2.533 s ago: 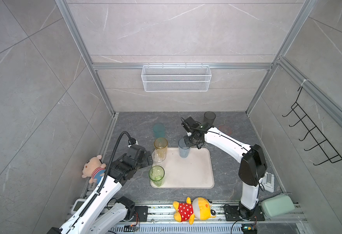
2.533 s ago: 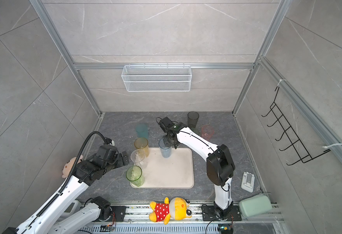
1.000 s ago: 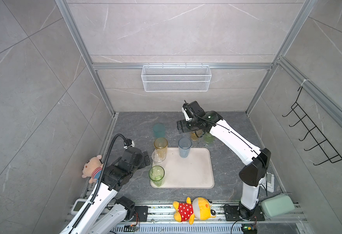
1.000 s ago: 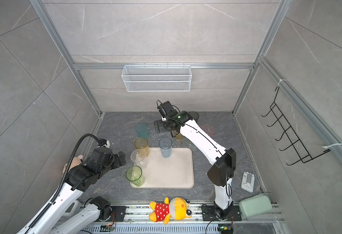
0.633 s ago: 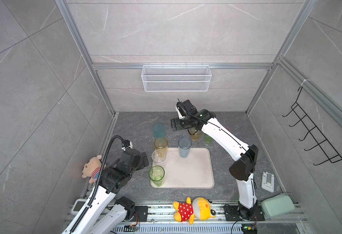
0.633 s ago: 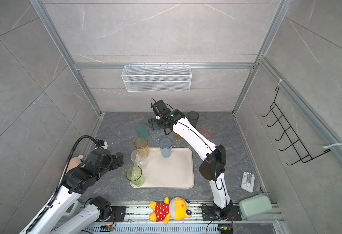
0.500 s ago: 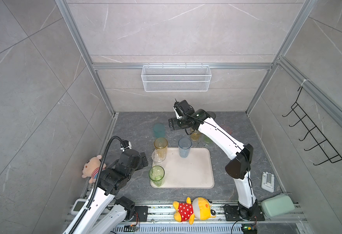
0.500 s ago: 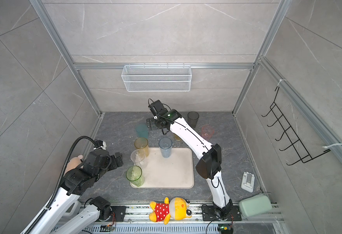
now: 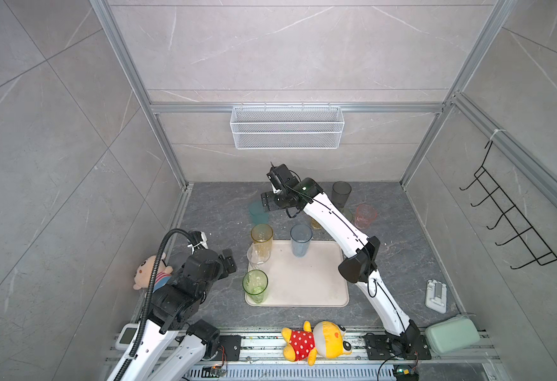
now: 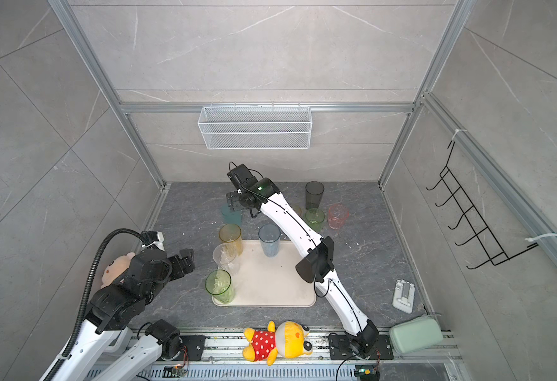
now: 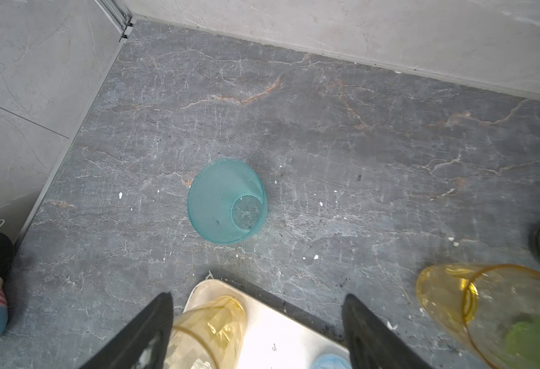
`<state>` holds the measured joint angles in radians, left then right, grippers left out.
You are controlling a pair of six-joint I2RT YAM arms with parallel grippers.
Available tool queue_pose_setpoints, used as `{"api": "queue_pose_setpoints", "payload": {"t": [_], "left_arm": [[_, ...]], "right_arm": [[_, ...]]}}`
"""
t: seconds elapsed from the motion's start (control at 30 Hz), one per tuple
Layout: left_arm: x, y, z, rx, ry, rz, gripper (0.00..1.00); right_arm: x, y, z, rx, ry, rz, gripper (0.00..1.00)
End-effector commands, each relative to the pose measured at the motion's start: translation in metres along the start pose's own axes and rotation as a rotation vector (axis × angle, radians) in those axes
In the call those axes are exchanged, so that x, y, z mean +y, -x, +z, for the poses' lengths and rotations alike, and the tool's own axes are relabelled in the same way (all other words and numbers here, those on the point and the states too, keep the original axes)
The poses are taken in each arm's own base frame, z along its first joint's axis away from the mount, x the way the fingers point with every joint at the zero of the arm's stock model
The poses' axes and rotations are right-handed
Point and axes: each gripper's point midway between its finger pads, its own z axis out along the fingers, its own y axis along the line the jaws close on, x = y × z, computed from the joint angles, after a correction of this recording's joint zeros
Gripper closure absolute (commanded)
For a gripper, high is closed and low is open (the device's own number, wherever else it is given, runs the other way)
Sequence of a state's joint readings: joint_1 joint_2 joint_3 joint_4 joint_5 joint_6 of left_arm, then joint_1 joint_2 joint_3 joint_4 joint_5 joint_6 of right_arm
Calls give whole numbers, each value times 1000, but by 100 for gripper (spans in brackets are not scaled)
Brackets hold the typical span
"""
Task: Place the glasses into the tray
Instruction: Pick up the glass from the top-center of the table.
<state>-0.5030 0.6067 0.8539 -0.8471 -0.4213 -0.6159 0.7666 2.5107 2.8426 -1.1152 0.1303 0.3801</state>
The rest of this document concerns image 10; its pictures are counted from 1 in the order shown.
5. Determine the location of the teal plastic cup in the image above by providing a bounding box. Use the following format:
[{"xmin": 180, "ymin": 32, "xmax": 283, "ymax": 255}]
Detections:
[{"xmin": 221, "ymin": 204, "xmax": 242, "ymax": 226}]

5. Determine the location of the tall amber plastic cup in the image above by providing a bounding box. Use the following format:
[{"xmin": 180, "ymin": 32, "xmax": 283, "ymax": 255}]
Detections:
[{"xmin": 218, "ymin": 224, "xmax": 243, "ymax": 256}]

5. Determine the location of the clear plastic cup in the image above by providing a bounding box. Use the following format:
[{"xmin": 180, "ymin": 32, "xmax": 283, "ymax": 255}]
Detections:
[{"xmin": 213, "ymin": 243, "xmax": 240, "ymax": 275}]

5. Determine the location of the tall green plastic cup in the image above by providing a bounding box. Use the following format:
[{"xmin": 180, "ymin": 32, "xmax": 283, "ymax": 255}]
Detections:
[{"xmin": 205, "ymin": 269, "xmax": 235, "ymax": 304}]

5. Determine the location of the blue plastic cup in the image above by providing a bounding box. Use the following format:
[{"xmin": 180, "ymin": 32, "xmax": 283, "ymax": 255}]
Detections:
[{"xmin": 258, "ymin": 223, "xmax": 281, "ymax": 257}]

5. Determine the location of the dark grey plastic cup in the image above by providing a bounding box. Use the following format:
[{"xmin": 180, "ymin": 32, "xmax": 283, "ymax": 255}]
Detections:
[{"xmin": 305, "ymin": 181, "xmax": 324, "ymax": 210}]

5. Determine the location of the beige plastic tray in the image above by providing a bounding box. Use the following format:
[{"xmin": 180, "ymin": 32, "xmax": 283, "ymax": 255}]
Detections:
[{"xmin": 212, "ymin": 241, "xmax": 316, "ymax": 308}]

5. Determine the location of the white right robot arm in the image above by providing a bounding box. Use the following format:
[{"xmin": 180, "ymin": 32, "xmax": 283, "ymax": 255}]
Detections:
[{"xmin": 226, "ymin": 162, "xmax": 380, "ymax": 358}]

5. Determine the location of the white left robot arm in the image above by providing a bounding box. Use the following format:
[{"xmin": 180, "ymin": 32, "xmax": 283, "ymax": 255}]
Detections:
[{"xmin": 41, "ymin": 228, "xmax": 195, "ymax": 380}]

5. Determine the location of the pink boy plush doll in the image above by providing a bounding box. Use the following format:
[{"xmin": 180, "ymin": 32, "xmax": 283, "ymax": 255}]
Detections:
[{"xmin": 101, "ymin": 252, "xmax": 136, "ymax": 288}]

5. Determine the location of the short amber plastic cup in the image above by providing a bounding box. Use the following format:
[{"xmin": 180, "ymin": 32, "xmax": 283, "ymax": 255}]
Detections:
[{"xmin": 292, "ymin": 205, "xmax": 302, "ymax": 217}]

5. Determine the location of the short green plastic cup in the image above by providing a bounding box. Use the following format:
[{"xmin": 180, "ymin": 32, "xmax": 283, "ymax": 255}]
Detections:
[{"xmin": 304, "ymin": 208, "xmax": 325, "ymax": 233}]

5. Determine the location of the pink plastic cup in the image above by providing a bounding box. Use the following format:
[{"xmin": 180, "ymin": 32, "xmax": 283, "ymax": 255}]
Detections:
[{"xmin": 328, "ymin": 204, "xmax": 350, "ymax": 230}]

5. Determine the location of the yellow bear plush toy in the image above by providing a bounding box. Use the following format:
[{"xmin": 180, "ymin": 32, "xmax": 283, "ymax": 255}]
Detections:
[{"xmin": 242, "ymin": 321, "xmax": 313, "ymax": 366}]

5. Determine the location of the mint green pouch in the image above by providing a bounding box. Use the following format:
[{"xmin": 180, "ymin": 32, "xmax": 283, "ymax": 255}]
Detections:
[{"xmin": 389, "ymin": 315, "xmax": 443, "ymax": 354}]

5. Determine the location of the white wire mesh basket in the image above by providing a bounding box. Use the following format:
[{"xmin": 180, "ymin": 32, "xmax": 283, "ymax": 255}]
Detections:
[{"xmin": 197, "ymin": 106, "xmax": 313, "ymax": 150}]

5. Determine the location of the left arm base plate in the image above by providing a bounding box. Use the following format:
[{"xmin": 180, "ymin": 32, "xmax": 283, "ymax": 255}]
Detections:
[{"xmin": 175, "ymin": 335, "xmax": 206, "ymax": 362}]

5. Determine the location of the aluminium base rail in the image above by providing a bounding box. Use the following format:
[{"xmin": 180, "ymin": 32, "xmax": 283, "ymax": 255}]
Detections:
[{"xmin": 66, "ymin": 327, "xmax": 465, "ymax": 368}]

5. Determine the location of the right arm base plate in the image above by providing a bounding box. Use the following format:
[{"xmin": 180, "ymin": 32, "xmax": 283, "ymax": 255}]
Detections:
[{"xmin": 327, "ymin": 333, "xmax": 394, "ymax": 360}]

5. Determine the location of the black wire hook rack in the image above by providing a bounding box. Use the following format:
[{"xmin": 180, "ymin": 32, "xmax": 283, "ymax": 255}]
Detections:
[{"xmin": 425, "ymin": 141, "xmax": 539, "ymax": 271}]

